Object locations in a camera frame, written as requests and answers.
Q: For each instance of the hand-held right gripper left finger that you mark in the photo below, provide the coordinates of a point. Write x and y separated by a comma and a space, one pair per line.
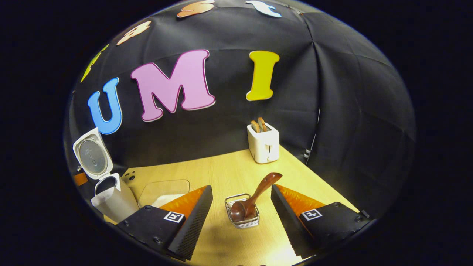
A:
194, 221

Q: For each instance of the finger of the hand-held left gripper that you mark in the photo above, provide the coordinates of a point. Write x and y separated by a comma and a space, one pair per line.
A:
80, 178

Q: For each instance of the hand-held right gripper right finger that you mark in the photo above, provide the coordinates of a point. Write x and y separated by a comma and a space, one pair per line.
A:
286, 221

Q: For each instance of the white rice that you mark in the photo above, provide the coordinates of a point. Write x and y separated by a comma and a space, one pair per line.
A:
168, 200

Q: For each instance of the brown wooden spoon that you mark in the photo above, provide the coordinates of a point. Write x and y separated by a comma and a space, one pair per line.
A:
258, 192

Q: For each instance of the white rice cooker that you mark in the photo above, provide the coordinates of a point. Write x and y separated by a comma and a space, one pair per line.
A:
116, 203

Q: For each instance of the clear plastic container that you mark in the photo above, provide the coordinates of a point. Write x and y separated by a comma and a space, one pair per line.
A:
162, 186

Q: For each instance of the white toaster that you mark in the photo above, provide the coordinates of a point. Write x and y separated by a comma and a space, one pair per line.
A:
263, 147

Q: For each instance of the black backdrop cloth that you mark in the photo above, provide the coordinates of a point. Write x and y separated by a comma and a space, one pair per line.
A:
221, 133

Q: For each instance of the brown toast slice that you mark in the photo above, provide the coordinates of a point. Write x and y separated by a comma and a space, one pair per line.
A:
255, 126
262, 124

